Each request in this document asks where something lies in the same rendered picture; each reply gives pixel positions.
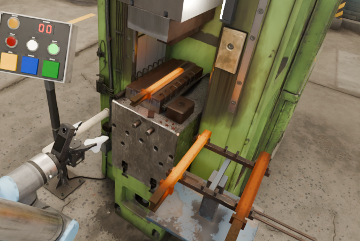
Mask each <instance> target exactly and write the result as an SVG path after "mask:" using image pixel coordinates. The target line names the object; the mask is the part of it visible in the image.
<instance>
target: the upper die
mask: <svg viewBox="0 0 360 241"><path fill-rule="evenodd" d="M215 9H216V7H215V8H212V9H210V10H208V11H206V12H203V13H201V14H199V15H197V16H195V17H192V18H190V19H188V20H186V21H184V22H178V21H175V20H172V19H169V18H168V15H167V16H161V15H158V14H155V13H153V12H149V11H146V10H144V9H141V8H138V7H135V6H134V5H133V4H132V5H130V4H128V13H127V27H128V28H130V29H134V30H135V31H138V32H141V33H144V34H146V35H149V36H151V37H154V38H156V39H159V40H161V41H164V42H169V41H171V40H173V39H175V38H177V37H179V36H181V35H183V34H185V33H187V32H189V31H191V30H193V29H195V28H196V27H198V26H200V25H202V24H204V23H206V22H208V21H210V20H212V19H214V14H215Z"/></svg>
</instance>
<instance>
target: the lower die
mask: <svg viewBox="0 0 360 241"><path fill-rule="evenodd" d="M187 62H188V63H191V64H192V65H191V66H190V67H188V68H187V69H186V70H184V71H183V72H181V73H180V74H178V75H177V76H176V77H174V78H172V79H171V80H170V81H168V82H167V83H165V84H164V85H163V86H161V87H160V88H158V89H157V90H155V91H154V92H152V93H151V98H150V99H149V100H148V99H146V100H144V101H143V102H142V103H140V105H141V106H143V107H145V108H147V109H149V110H152V111H155V113H157V114H159V113H161V112H162V111H163V110H161V107H162V105H163V104H164V102H165V96H164V95H163V94H161V96H160V93H165V95H166V96H167V100H166V102H167V101H168V100H169V98H170V91H169V90H166V89H167V88H168V89H170V90H171V91H172V96H171V98H172V97H173V96H174V95H175V91H176V88H175V87H174V86H172V87H171V88H170V86H171V85H175V86H176V87H177V93H179V90H180V88H181V85H180V83H178V82H177V81H179V82H181V84H182V89H183V88H184V86H185V80H184V79H182V80H180V79H181V78H185V79H186V81H187V83H186V86H187V85H188V84H189V82H190V77H189V76H186V77H185V75H186V74H188V75H190V76H191V82H193V79H194V74H193V73H190V74H189V72H190V71H193V72H194V73H195V74H196V76H195V79H197V78H200V77H201V76H202V74H203V69H204V68H202V67H199V66H197V65H196V63H193V62H191V61H184V60H181V59H179V60H177V59H175V58H172V59H170V60H168V62H165V63H164V65H160V66H159V68H155V69H154V71H153V70H152V71H150V72H149V74H145V75H144V76H143V77H140V78H139V79H138V81H136V80H135V81H134V82H132V83H130V84H128V85H127V86H125V97H126V98H127V99H131V98H132V97H134V96H136V95H137V94H139V93H140V92H141V89H147V88H148V87H150V86H151V85H153V84H154V83H156V82H157V81H159V80H160V79H162V78H164V77H165V76H167V75H168V74H170V73H171V72H172V71H174V70H176V69H177V68H179V67H181V66H183V65H184V64H186V63H187ZM175 82H177V84H175ZM165 90H166V92H165Z"/></svg>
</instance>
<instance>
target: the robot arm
mask: <svg viewBox="0 0 360 241"><path fill-rule="evenodd" d="M81 124H82V122H79V123H77V124H74V125H71V124H69V123H62V124H61V126H60V129H59V132H58V134H57V137H56V139H55V142H54V144H53V147H52V149H51V152H46V153H45V154H44V153H40V154H38V155H36V156H35V157H33V158H32V159H30V160H28V161H27V162H26V163H24V164H23V165H21V166H20V167H18V168H16V169H15V170H13V171H12V172H10V173H9V174H7V175H6V176H3V177H1V178H0V240H5V241H73V240H74V238H75V236H76V234H77V232H78V229H79V223H78V222H77V221H75V220H74V219H72V218H70V217H68V216H66V215H65V214H63V213H61V212H59V211H57V210H56V209H54V208H52V207H50V206H49V205H47V204H45V203H44V202H42V201H40V200H39V199H38V195H37V192H36V191H37V190H38V189H39V188H41V187H42V186H43V185H44V184H46V183H47V182H48V181H50V180H51V179H53V178H54V177H55V176H57V175H58V174H59V170H61V169H62V168H63V167H64V166H66V165H68V166H72V167H73V168H74V167H75V166H76V165H78V164H79V163H80V162H82V161H83V160H84V159H85V151H88V150H92V151H93V152H94V153H97V152H99V150H100V148H101V144H102V143H103V142H105V141H106V140H107V139H108V138H109V137H108V136H101V137H99V138H95V139H87V140H86V141H85V142H84V144H81V140H78V139H76V132H77V131H78V128H79V127H80V126H81ZM80 159H82V160H81V161H80V162H78V163H77V161H79V160H80Z"/></svg>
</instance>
